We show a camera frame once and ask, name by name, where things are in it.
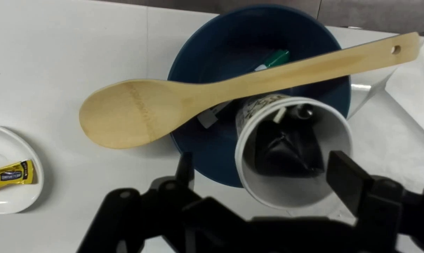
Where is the yellow sachet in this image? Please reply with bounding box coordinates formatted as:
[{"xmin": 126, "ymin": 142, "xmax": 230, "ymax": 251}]
[{"xmin": 0, "ymin": 159, "xmax": 39, "ymax": 194}]

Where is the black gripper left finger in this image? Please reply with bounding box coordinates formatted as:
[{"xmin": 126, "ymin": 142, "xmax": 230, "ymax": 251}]
[{"xmin": 150, "ymin": 152, "xmax": 195, "ymax": 191}]

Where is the grey sachet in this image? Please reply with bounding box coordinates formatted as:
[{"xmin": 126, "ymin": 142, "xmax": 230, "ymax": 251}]
[{"xmin": 195, "ymin": 102, "xmax": 230, "ymax": 130}]

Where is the green sachet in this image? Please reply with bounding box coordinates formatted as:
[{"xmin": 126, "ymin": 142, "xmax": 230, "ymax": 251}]
[{"xmin": 254, "ymin": 48, "xmax": 291, "ymax": 73}]

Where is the white saucer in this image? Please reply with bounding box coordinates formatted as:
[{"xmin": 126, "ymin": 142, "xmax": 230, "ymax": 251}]
[{"xmin": 0, "ymin": 122, "xmax": 46, "ymax": 216}]

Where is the black sachet in cup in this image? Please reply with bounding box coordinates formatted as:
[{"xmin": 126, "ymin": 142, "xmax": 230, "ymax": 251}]
[{"xmin": 256, "ymin": 128, "xmax": 326, "ymax": 177}]

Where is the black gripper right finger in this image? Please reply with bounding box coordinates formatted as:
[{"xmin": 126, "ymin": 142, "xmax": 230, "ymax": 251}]
[{"xmin": 326, "ymin": 149, "xmax": 378, "ymax": 216}]

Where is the wooden spoon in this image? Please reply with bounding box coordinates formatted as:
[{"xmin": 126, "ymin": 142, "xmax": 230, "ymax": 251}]
[{"xmin": 77, "ymin": 31, "xmax": 421, "ymax": 150}]

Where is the dark blue bowl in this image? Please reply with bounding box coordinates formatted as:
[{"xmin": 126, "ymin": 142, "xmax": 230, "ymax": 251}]
[{"xmin": 167, "ymin": 4, "xmax": 353, "ymax": 188}]

